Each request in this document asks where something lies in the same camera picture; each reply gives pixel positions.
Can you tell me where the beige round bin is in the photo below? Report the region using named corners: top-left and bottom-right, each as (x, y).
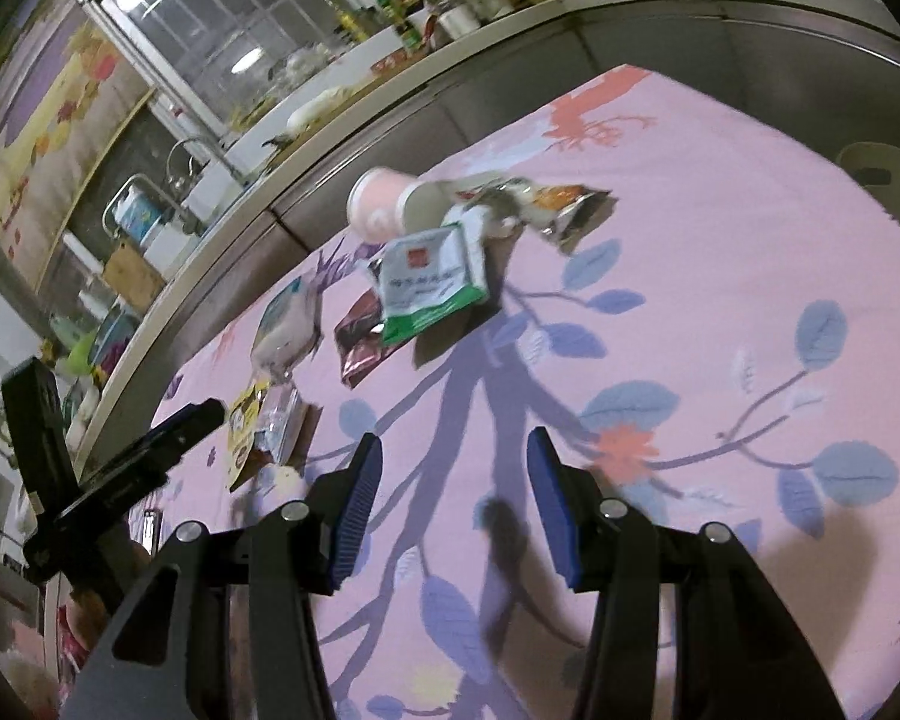
top-left (835, 141), bottom-right (900, 242)

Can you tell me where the yellow packet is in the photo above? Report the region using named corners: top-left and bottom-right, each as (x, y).
top-left (226, 381), bottom-right (272, 494)

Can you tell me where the silver wrapper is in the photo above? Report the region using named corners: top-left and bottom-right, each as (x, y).
top-left (456, 175), bottom-right (535, 238)

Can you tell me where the pink paper cup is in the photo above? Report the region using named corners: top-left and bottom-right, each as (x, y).
top-left (347, 167), bottom-right (421, 245)

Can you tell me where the small clear packet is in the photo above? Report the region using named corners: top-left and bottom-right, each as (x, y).
top-left (258, 386), bottom-right (310, 464)

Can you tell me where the wooden cutting board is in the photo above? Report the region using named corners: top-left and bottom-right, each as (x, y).
top-left (103, 240), bottom-right (168, 313)

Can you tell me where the chrome faucet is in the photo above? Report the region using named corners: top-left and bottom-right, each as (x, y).
top-left (166, 136), bottom-right (230, 190)

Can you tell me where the gridded window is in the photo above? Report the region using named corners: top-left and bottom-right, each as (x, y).
top-left (82, 0), bottom-right (392, 145)

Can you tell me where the white and green packet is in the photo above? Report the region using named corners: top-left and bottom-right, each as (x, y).
top-left (366, 221), bottom-right (493, 347)

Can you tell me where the white radish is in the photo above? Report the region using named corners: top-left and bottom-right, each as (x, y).
top-left (286, 86), bottom-right (358, 131)

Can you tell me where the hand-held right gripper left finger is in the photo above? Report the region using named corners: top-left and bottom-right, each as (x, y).
top-left (60, 431), bottom-right (385, 720)

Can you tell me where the steel kitchen cabinet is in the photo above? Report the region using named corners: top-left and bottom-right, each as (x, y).
top-left (150, 0), bottom-right (900, 421)

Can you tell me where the yellow cartoon wall poster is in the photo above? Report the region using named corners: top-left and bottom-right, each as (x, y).
top-left (0, 0), bottom-right (158, 293)

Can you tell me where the blue and white tin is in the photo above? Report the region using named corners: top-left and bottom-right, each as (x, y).
top-left (112, 191), bottom-right (159, 245)

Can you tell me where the clear plastic bag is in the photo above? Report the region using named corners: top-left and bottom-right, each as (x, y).
top-left (250, 277), bottom-right (324, 385)

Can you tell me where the row of sauce bottles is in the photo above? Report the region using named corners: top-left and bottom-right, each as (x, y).
top-left (330, 0), bottom-right (452, 59)

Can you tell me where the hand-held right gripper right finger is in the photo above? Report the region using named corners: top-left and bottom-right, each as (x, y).
top-left (526, 426), bottom-right (848, 720)

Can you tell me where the orange snack wrapper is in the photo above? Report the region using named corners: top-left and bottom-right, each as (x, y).
top-left (523, 184), bottom-right (617, 255)

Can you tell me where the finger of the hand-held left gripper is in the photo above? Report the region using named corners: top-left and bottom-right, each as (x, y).
top-left (1, 357), bottom-right (77, 512)
top-left (54, 399), bottom-right (227, 535)

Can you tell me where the brown foil packet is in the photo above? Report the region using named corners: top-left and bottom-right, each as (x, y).
top-left (334, 289), bottom-right (407, 389)

